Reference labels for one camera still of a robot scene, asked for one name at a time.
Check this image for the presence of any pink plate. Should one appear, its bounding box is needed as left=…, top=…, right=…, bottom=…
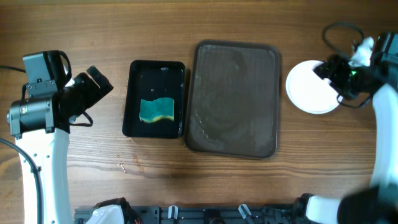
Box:
left=285, top=60, right=343, bottom=114

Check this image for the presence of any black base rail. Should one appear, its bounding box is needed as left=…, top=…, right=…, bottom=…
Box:
left=73, top=203, right=299, bottom=224

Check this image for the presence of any brown plastic tray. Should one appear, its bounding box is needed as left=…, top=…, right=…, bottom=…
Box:
left=184, top=40, right=281, bottom=159

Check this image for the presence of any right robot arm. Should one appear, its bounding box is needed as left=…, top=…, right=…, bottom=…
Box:
left=285, top=59, right=397, bottom=223

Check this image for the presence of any black water tray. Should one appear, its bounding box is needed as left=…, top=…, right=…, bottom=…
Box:
left=122, top=60, right=185, bottom=139

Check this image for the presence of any green yellow sponge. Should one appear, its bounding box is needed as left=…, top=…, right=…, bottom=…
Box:
left=139, top=97, right=175, bottom=123

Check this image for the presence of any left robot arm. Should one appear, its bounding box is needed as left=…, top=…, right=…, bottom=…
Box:
left=7, top=66, right=113, bottom=223

